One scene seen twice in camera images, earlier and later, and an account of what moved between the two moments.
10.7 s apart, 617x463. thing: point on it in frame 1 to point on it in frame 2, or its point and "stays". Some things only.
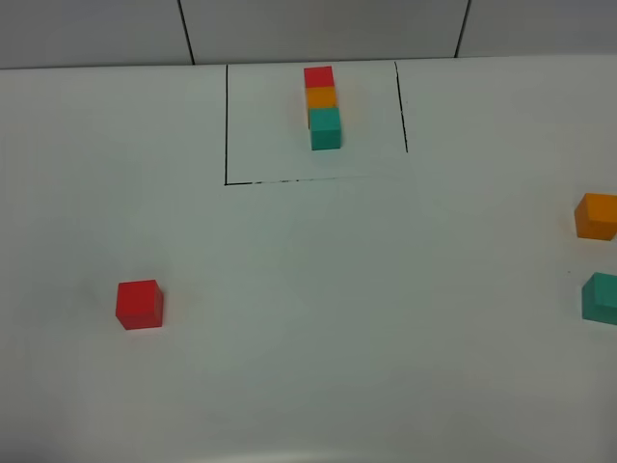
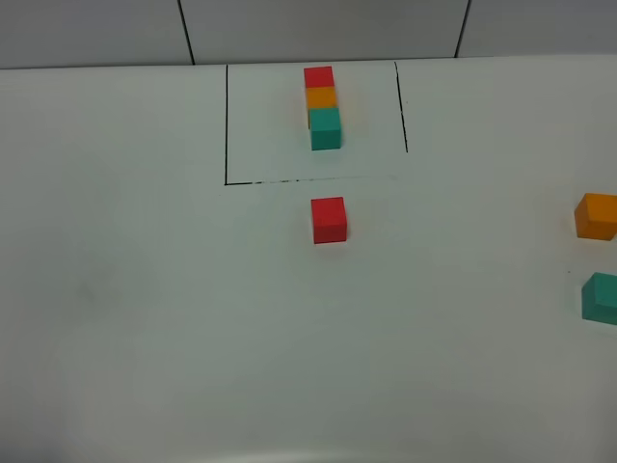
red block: x=139 y=305 to x=329 y=220
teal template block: x=325 y=128 stays
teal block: x=599 y=296 stays
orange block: x=596 y=216 stays
